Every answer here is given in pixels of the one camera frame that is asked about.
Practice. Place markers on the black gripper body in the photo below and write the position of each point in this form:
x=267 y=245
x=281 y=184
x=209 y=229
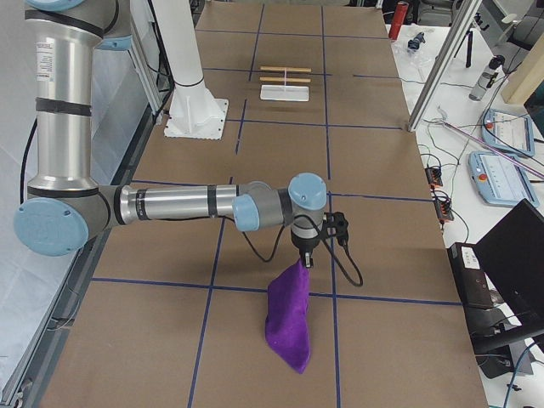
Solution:
x=303 y=246

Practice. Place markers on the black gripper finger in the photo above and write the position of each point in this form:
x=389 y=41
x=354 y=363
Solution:
x=303 y=259
x=309 y=260

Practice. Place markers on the purple towel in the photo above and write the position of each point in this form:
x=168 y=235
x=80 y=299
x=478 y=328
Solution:
x=286 y=327

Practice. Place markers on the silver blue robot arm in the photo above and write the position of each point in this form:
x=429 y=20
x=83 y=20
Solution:
x=66 y=208

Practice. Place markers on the white rack base tray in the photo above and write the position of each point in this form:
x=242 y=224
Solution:
x=286 y=93

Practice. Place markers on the left wooden rack rod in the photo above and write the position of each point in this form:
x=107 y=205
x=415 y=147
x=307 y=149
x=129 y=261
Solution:
x=279 y=79

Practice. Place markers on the wooden rack rod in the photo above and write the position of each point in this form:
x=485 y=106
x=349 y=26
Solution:
x=271 y=68
x=279 y=79

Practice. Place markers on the right wooden rack rod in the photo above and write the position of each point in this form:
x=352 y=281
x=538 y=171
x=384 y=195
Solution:
x=271 y=68

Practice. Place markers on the near orange connector block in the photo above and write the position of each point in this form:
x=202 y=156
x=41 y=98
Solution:
x=442 y=206

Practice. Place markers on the orange connector block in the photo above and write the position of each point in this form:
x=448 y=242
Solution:
x=442 y=206
x=434 y=177

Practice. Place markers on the far orange connector block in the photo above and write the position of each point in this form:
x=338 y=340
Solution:
x=434 y=177

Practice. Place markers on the black computer box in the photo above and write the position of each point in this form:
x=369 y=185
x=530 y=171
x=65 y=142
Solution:
x=471 y=281

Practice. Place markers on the black monitor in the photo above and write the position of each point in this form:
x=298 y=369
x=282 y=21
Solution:
x=511 y=254

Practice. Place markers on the near blue teach pendant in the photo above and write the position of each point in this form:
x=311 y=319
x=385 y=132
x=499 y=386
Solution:
x=499 y=181

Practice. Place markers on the blue teach pendant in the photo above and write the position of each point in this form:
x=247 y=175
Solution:
x=509 y=132
x=499 y=181

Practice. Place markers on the dark blue cloth bundle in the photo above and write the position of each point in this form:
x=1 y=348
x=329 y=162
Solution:
x=415 y=43

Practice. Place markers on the far blue teach pendant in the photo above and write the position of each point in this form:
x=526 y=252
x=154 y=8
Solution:
x=509 y=132

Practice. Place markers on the pink stick with green tip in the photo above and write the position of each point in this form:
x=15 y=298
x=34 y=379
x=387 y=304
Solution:
x=516 y=163

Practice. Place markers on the red cylinder tube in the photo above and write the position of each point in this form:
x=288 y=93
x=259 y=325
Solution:
x=398 y=19

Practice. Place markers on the white curtain sheet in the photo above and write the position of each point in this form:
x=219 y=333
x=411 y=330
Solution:
x=28 y=280

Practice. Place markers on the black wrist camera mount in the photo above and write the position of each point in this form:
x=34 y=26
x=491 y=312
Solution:
x=335 y=225

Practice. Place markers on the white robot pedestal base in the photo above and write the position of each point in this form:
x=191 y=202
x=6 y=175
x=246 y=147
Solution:
x=193 y=113

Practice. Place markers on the aluminium frame post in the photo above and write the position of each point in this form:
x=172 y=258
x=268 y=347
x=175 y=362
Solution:
x=453 y=40

